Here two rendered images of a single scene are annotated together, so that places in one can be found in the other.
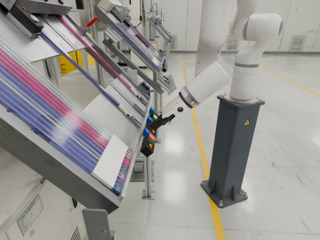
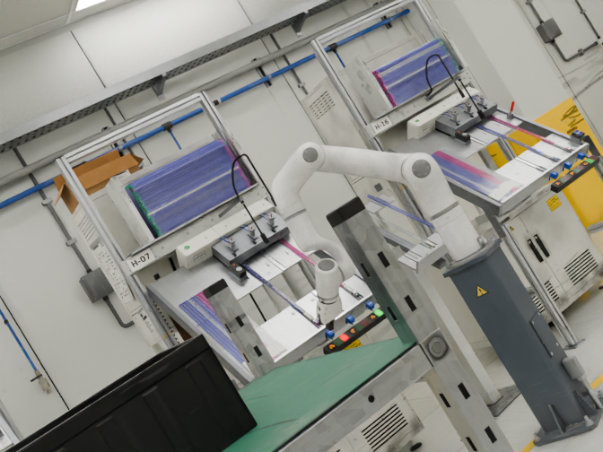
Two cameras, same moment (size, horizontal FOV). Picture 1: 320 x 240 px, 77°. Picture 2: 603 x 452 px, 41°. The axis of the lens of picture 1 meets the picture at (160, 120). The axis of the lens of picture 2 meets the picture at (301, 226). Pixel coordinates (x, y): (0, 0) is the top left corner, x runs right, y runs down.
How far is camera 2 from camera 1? 2.80 m
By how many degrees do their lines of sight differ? 62
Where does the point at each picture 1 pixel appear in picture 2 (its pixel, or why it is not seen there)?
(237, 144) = (492, 327)
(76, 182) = (232, 369)
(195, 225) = not seen: outside the picture
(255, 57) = (428, 206)
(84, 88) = (435, 272)
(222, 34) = (301, 244)
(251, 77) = (443, 230)
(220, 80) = (319, 277)
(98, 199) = (242, 378)
